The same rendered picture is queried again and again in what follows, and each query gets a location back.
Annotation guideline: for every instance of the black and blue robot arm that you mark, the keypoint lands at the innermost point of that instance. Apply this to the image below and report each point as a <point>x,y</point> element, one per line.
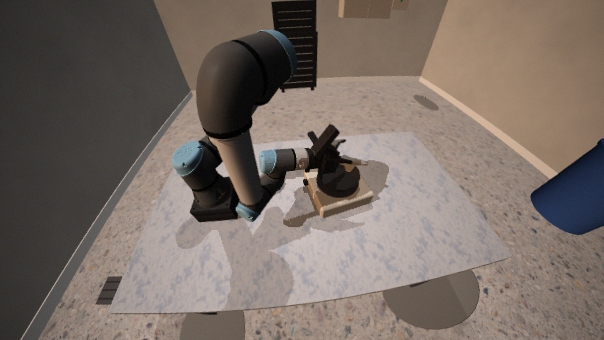
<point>235,78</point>

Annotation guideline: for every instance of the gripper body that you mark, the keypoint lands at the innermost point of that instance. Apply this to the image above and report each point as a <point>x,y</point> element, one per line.
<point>324,162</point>

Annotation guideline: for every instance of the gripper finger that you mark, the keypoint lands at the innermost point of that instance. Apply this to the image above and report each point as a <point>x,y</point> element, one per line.
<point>335,142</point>
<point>346,161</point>

